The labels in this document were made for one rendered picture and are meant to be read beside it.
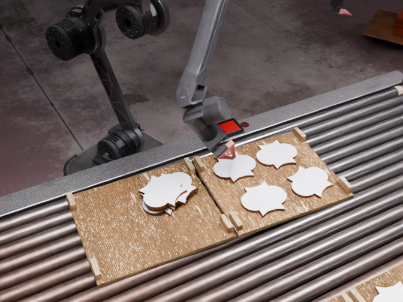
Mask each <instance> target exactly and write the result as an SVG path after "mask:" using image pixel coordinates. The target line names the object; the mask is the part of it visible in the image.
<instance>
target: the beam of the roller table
mask: <svg viewBox="0 0 403 302"><path fill-rule="evenodd" d="M402 80H403V73H401V72H400V71H398V70H396V71H392V72H389V73H386V74H383V75H379V76H376V77H373V78H370V79H367V80H364V81H360V82H358V83H355V84H351V85H348V86H345V87H342V88H339V89H336V90H332V91H330V92H326V93H323V94H321V95H317V96H313V97H311V98H308V99H304V100H301V101H298V102H295V103H292V104H289V105H285V106H283V107H280V108H276V109H273V110H270V111H267V112H264V113H261V114H257V115H255V116H251V117H248V118H246V119H242V120H238V121H237V122H238V123H239V124H241V123H242V122H247V123H249V126H248V127H246V128H244V127H243V129H244V132H243V133H241V134H238V135H234V136H232V137H229V138H227V139H226V140H225V141H222V142H220V143H219V144H218V145H217V146H218V147H220V146H222V145H223V144H226V143H228V142H229V141H230V140H232V141H237V140H240V139H243V138H246V137H249V136H252V135H255V134H258V133H261V132H264V131H267V130H270V129H273V128H276V127H279V126H282V125H285V124H288V123H290V122H294V121H296V120H299V119H303V118H305V117H308V116H312V115H314V114H317V113H321V112H323V111H326V110H330V109H332V108H335V107H339V106H341V105H344V104H348V103H350V102H353V101H356V100H358V99H362V98H365V97H367V96H371V95H374V94H376V93H380V92H383V91H385V90H389V89H391V88H393V87H395V86H400V85H401V83H402ZM207 150H209V149H208V148H207V147H206V146H205V144H204V143H203V142H202V140H201V139H200V137H199V136H198V135H197V134H195V135H192V136H189V137H186V138H182V139H180V140H176V141H173V142H171V143H167V144H163V145H161V146H158V147H154V148H151V149H148V150H145V151H142V152H139V153H135V154H133V155H130V156H126V157H123V158H120V159H117V160H114V161H111V162H107V163H105V164H101V165H98V166H96V167H92V168H88V169H86V170H83V171H79V172H76V173H73V174H70V175H67V176H64V177H60V178H58V179H55V180H51V181H48V182H45V183H42V184H39V185H36V186H32V187H30V188H26V189H23V190H21V191H17V192H13V193H11V194H8V195H4V196H1V197H0V220H2V219H5V218H9V217H11V216H14V215H18V214H20V213H23V212H27V211H28V210H32V209H35V208H37V207H41V206H44V205H46V204H50V203H53V202H55V201H59V200H62V199H64V198H66V196H67V195H66V193H67V192H72V194H76V193H79V192H83V191H87V190H89V189H93V188H97V187H99V186H103V185H106V184H109V183H112V182H115V181H118V180H121V179H124V178H127V177H130V176H133V175H136V174H139V173H142V172H145V171H148V170H151V169H154V168H157V167H160V166H162V165H165V164H169V163H171V162H174V161H178V160H180V159H183V158H187V157H189V156H192V155H196V154H198V153H201V152H205V151H207Z"/></svg>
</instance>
